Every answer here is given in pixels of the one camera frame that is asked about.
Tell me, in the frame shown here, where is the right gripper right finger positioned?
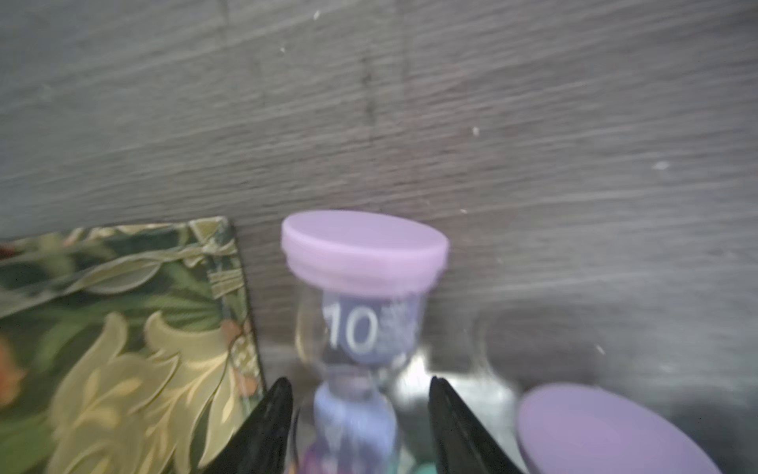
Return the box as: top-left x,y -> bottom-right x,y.
428,376 -> 521,474

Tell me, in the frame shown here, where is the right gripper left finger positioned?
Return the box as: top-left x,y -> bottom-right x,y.
203,377 -> 293,474

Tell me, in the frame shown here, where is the purple hourglass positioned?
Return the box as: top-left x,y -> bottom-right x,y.
281,209 -> 449,473
516,383 -> 720,473

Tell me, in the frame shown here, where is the cream canvas tote bag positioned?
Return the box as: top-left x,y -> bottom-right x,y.
1,216 -> 265,473

